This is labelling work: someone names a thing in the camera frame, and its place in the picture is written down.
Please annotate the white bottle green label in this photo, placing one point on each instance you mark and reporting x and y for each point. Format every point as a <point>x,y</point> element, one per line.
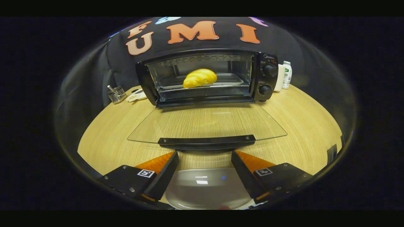
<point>287,75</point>

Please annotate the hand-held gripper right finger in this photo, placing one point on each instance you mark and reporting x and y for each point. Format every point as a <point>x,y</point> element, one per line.
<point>244,176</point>

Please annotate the golden croissant bread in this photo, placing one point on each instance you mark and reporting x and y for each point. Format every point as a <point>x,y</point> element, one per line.
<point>200,78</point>

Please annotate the small white snack dish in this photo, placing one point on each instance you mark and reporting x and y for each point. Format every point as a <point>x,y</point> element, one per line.
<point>135,96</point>

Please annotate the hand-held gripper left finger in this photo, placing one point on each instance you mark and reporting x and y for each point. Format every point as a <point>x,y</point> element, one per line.
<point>164,178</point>

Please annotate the black toaster oven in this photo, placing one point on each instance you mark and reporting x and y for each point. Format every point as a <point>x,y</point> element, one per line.
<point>268,82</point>

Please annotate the black chair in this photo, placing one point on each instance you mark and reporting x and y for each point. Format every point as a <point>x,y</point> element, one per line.
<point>332,154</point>
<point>343,141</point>

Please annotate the white square container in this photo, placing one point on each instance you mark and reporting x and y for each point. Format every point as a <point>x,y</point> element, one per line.
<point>279,78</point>

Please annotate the white oval plate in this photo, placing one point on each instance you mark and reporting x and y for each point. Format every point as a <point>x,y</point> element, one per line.
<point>205,192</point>

